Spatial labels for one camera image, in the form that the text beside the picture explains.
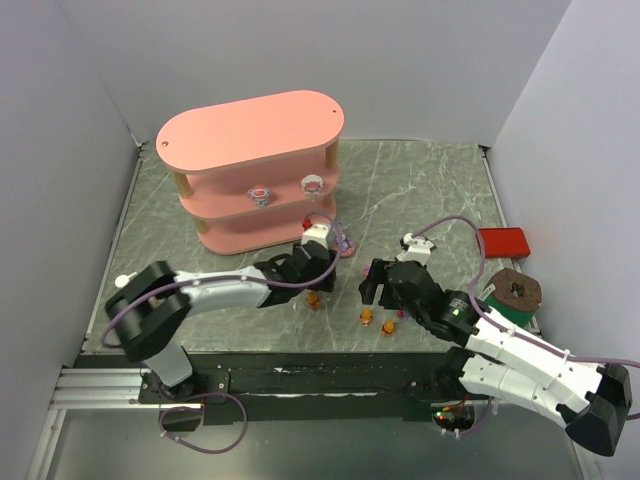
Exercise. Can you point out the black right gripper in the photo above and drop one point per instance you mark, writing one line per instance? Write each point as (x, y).
(386, 282)

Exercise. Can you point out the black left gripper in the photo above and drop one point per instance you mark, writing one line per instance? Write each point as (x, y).
(316, 262)

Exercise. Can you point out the orange bear toy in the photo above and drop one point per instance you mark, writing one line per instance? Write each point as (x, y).
(366, 316)
(313, 300)
(388, 328)

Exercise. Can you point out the pink white frilly toy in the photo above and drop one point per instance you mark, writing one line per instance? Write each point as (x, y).
(312, 186)

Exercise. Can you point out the pink cloud toy blue bows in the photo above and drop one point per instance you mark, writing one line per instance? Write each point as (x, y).
(260, 195)

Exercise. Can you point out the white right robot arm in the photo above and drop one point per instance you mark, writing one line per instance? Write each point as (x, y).
(589, 398)

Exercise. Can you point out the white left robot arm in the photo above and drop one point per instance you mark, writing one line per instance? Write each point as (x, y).
(146, 313)

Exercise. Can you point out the pink three-tier wooden shelf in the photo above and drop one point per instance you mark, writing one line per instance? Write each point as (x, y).
(217, 153)

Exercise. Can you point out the purple bunny on pink base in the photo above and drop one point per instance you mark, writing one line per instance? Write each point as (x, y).
(345, 245)

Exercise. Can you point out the red box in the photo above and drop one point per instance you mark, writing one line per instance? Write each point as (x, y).
(505, 243)

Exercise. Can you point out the green brown tape roll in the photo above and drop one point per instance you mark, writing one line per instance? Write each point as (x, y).
(515, 295)

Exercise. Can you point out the beige round disc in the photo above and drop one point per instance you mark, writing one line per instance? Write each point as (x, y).
(123, 280)

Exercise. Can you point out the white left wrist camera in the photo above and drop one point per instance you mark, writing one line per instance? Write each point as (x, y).
(319, 233)

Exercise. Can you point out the black base frame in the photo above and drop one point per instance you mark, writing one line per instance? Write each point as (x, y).
(230, 387)

